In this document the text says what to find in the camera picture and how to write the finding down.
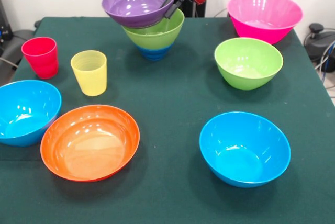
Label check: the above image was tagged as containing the dark green tablecloth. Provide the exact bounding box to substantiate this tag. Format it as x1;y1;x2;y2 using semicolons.
0;16;335;224

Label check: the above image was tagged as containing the tangle of floor cables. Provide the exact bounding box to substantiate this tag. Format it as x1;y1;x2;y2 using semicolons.
314;39;335;99

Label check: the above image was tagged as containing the green plastic bowl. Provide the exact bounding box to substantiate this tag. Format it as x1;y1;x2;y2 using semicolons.
214;37;284;91
122;8;185;51

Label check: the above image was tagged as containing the small dark blue bowl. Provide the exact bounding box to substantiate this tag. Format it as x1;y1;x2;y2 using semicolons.
136;44;173;61

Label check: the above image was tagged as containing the purple plastic bowl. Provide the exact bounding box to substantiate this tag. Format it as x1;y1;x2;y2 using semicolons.
101;0;176;29

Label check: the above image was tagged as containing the light blue plastic bowl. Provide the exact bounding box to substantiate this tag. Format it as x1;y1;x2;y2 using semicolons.
0;80;62;147
199;111;292;188

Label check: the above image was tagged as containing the red plastic cup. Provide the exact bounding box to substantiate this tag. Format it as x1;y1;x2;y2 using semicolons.
21;37;59;80

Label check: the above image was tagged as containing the orange plastic bowl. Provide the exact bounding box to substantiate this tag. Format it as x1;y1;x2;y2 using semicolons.
40;104;141;183

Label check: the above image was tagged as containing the yellow plastic cup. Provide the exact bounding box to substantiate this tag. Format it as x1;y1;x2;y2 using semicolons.
70;50;107;97

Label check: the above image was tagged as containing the black equipment case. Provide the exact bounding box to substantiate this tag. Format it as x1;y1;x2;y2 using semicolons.
0;0;14;49

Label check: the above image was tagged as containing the large magenta plastic bowl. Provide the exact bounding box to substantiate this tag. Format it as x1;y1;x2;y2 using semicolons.
227;0;304;45

